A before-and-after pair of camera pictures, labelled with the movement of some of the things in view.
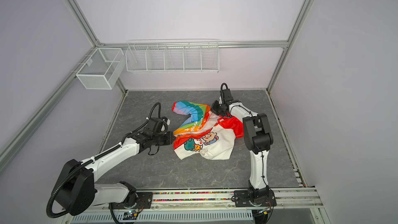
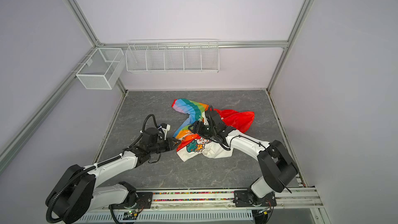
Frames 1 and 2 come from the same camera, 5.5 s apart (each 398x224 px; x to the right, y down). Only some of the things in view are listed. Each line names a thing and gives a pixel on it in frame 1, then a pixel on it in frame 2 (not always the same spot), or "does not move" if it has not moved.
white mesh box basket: (102, 69) does not move
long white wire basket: (173, 55) does not move
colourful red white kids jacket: (206, 135) does not move
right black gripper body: (218, 108) → (205, 131)
